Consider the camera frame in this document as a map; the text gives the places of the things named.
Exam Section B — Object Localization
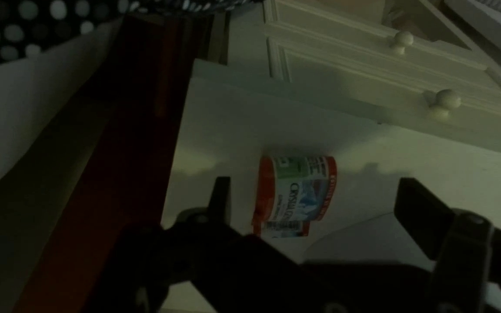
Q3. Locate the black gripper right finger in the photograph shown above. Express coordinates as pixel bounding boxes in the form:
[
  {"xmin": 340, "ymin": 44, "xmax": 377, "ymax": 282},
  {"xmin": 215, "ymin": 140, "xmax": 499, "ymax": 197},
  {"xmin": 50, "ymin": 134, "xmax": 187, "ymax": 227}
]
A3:
[{"xmin": 393, "ymin": 176, "xmax": 497, "ymax": 313}]

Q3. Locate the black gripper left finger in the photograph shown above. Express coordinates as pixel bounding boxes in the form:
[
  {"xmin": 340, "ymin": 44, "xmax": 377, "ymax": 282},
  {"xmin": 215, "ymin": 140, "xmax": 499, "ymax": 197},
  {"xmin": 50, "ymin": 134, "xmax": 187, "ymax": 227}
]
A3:
[{"xmin": 86, "ymin": 176, "xmax": 316, "ymax": 313}]

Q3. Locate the small labelled can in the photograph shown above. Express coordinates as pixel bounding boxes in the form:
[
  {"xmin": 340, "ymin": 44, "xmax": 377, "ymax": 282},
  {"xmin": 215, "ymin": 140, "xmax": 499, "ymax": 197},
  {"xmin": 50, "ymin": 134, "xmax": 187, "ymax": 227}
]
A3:
[{"xmin": 250, "ymin": 152, "xmax": 340, "ymax": 241}]

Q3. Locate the round white drawer knob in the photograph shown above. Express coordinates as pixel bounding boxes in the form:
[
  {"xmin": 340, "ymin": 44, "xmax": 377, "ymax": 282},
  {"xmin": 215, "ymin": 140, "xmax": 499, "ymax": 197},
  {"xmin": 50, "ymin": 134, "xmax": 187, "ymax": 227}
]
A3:
[
  {"xmin": 426, "ymin": 87, "xmax": 464, "ymax": 124},
  {"xmin": 389, "ymin": 28, "xmax": 417, "ymax": 60}
]

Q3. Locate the white mini drawer cabinet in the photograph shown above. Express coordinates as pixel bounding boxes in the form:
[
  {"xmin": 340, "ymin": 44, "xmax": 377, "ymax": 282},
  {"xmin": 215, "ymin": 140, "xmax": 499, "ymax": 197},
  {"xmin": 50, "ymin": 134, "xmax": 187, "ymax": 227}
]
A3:
[{"xmin": 160, "ymin": 0, "xmax": 501, "ymax": 275}]

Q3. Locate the white plastic sheet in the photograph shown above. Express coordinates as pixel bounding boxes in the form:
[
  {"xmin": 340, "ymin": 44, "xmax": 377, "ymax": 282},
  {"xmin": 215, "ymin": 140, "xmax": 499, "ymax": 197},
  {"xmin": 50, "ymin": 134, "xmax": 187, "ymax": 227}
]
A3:
[{"xmin": 0, "ymin": 20, "xmax": 123, "ymax": 201}]

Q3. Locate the black white polka dot fabric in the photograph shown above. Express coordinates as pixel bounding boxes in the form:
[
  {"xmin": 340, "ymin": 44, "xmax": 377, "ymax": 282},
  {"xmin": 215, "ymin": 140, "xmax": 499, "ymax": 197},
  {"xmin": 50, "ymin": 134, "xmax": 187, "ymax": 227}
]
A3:
[{"xmin": 0, "ymin": 0, "xmax": 264, "ymax": 74}]

